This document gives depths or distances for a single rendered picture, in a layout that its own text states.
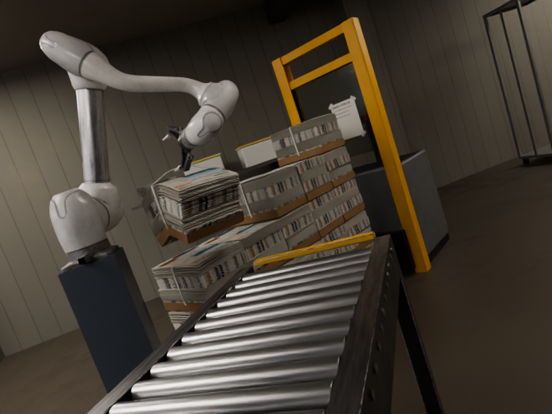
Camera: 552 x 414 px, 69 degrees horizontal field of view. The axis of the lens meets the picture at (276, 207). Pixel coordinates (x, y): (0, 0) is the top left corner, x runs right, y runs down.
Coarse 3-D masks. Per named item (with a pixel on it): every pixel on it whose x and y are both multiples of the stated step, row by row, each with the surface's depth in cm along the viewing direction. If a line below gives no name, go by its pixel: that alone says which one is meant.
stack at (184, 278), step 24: (288, 216) 217; (312, 216) 234; (336, 216) 250; (216, 240) 210; (240, 240) 191; (264, 240) 202; (288, 240) 214; (168, 264) 187; (192, 264) 170; (216, 264) 176; (240, 264) 186; (264, 264) 199; (168, 288) 189; (192, 288) 175; (216, 288) 174; (168, 312) 195; (192, 312) 183
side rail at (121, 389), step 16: (240, 272) 142; (224, 288) 129; (208, 304) 118; (192, 320) 109; (176, 336) 102; (160, 352) 94; (144, 368) 89; (128, 384) 83; (112, 400) 79; (128, 400) 81
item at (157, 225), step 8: (144, 200) 181; (152, 200) 174; (144, 208) 184; (152, 208) 176; (152, 216) 179; (160, 216) 171; (152, 224) 181; (160, 224) 173; (160, 232) 178; (168, 240) 176; (176, 240) 181
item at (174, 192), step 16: (192, 176) 169; (208, 176) 166; (224, 176) 164; (176, 192) 153; (192, 192) 155; (208, 192) 160; (224, 192) 166; (176, 208) 157; (192, 208) 157; (208, 208) 163; (224, 208) 168; (240, 208) 174; (176, 224) 161; (192, 224) 159; (208, 224) 164
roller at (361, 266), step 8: (352, 264) 110; (360, 264) 109; (320, 272) 113; (328, 272) 112; (336, 272) 111; (344, 272) 109; (352, 272) 108; (280, 280) 118; (288, 280) 116; (296, 280) 115; (304, 280) 114; (312, 280) 113; (240, 288) 123; (248, 288) 121; (256, 288) 120; (264, 288) 118; (272, 288) 117; (232, 296) 122
